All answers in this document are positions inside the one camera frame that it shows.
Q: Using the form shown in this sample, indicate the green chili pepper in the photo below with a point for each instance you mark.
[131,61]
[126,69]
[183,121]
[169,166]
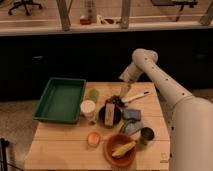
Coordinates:
[123,127]

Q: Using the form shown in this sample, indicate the orange peach fruit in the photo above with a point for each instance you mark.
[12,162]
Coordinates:
[93,139]

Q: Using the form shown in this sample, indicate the white handled spoon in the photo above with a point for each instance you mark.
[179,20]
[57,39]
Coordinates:
[132,98]

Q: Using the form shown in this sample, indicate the green plastic tray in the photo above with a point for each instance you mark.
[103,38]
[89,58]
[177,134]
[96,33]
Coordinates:
[60,101]

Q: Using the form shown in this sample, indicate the wooden block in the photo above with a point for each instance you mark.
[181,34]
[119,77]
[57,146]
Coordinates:
[109,114]

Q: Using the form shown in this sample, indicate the white paper cup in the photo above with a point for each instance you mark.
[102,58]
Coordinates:
[87,108]

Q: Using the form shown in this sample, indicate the orange clay bowl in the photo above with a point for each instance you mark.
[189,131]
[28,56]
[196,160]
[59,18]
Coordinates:
[111,144]

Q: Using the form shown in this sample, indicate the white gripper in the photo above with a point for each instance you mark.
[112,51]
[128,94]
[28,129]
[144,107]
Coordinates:
[124,90]

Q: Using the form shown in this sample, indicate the metal cup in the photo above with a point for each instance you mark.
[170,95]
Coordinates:
[146,135]

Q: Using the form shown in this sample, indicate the green pear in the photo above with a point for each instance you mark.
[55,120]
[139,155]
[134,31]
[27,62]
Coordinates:
[93,95]

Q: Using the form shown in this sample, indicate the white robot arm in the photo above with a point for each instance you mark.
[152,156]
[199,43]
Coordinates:
[192,117]

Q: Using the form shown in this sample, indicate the grey cloth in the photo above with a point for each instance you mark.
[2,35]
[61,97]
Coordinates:
[132,128]

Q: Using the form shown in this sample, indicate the black bowl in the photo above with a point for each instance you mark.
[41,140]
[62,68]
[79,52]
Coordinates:
[101,116]

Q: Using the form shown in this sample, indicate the black office chair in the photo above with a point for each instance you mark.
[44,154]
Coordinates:
[24,3]

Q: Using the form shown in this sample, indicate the dark red grape bunch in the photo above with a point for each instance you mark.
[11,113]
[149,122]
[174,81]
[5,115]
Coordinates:
[114,99]

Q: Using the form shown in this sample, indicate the red bowl on shelf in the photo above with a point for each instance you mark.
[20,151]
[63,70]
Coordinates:
[85,21]

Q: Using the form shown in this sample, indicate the yellow corn cob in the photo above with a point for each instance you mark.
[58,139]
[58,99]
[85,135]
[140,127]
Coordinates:
[122,150]

